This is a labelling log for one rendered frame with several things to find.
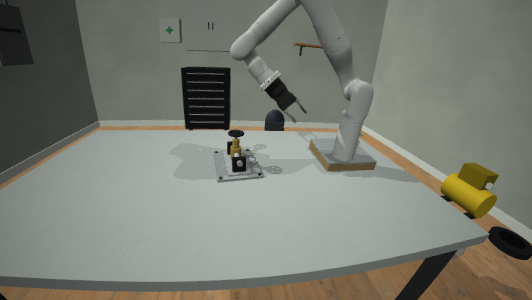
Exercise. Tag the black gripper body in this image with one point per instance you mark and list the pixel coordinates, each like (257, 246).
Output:
(273, 88)

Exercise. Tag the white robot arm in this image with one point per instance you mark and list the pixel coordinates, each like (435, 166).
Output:
(337, 48)

